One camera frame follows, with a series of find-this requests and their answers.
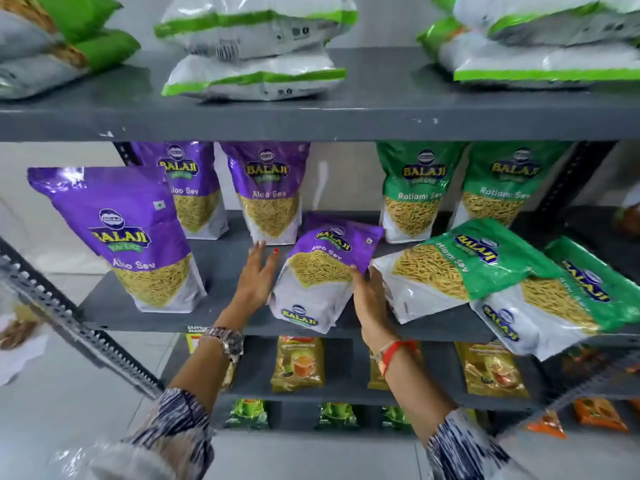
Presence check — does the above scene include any person's left hand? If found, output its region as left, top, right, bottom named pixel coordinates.
left=226, top=241, right=281, bottom=321

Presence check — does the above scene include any person's right hand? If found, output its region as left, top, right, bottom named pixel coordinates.
left=349, top=265, right=402, bottom=351

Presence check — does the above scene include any small purple snack packet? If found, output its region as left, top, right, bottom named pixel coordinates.
left=268, top=212, right=384, bottom=335

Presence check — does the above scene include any person's left forearm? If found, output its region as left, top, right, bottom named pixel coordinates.
left=167, top=315, right=246, bottom=411

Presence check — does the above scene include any person's right forearm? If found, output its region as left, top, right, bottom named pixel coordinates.
left=368, top=340, right=459, bottom=446

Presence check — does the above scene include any silver wristwatch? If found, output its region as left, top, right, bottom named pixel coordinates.
left=202, top=327, right=245, bottom=363

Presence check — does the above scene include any yellow tea packet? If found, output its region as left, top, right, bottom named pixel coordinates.
left=454, top=342, right=531, bottom=399
left=368, top=344, right=426, bottom=391
left=185, top=325, right=239, bottom=391
left=270, top=336, right=326, bottom=394

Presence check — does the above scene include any green snack packet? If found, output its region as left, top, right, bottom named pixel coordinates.
left=449, top=141, right=572, bottom=230
left=469, top=237, right=640, bottom=362
left=376, top=141, right=469, bottom=244
left=372, top=218, right=567, bottom=325

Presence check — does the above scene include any small green packet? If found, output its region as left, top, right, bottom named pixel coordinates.
left=316, top=402, right=362, bottom=431
left=381, top=405, right=414, bottom=431
left=224, top=398, right=271, bottom=430

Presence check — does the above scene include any large purple snack packet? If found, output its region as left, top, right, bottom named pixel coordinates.
left=27, top=167, right=208, bottom=314

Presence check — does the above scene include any grey metal shelf rack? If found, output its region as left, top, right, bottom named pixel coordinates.
left=0, top=47, right=640, bottom=440

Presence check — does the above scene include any white green pillow packet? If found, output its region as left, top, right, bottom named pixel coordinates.
left=161, top=51, right=348, bottom=102
left=416, top=17, right=640, bottom=89
left=153, top=0, right=359, bottom=61
left=431, top=0, right=640, bottom=48

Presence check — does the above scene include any blue white patterned sleeve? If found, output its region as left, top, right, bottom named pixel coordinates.
left=84, top=388, right=216, bottom=480
left=425, top=407, right=537, bottom=480

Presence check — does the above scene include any small orange packet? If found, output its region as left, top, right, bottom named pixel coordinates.
left=573, top=397, right=632, bottom=434
left=526, top=410, right=569, bottom=440

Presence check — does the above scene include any dark orange packet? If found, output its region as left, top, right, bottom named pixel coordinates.
left=560, top=345, right=640, bottom=383

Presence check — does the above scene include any white clear snack packet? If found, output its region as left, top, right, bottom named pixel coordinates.
left=0, top=294, right=52, bottom=388

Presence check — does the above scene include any red brown object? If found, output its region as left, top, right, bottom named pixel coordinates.
left=613, top=203, right=640, bottom=238

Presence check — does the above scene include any grey green pillow packet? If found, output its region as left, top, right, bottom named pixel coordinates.
left=0, top=29, right=142, bottom=101
left=0, top=0, right=124, bottom=63

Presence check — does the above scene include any red thread bracelet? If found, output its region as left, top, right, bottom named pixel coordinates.
left=371, top=339, right=419, bottom=376

